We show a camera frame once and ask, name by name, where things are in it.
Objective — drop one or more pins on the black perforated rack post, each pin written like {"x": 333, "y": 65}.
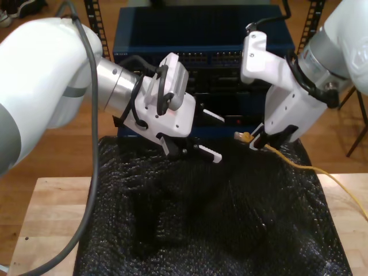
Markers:
{"x": 93, "y": 11}
{"x": 312, "y": 17}

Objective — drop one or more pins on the blue flat box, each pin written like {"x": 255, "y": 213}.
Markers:
{"x": 126, "y": 132}

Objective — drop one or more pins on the small white plastic piece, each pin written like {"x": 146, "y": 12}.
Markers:
{"x": 3, "y": 271}

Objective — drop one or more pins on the blue network switch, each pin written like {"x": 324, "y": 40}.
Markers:
{"x": 201, "y": 28}

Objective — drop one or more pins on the dark shoe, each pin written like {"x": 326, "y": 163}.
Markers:
{"x": 26, "y": 7}

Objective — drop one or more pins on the black bubble wrap mat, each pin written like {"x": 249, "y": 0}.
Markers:
{"x": 201, "y": 230}

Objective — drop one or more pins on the black rack server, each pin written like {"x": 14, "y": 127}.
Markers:
{"x": 218, "y": 83}

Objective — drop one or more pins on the wooden chair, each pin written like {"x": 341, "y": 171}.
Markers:
{"x": 358, "y": 141}

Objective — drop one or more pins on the white shoe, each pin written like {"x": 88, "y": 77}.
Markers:
{"x": 3, "y": 18}

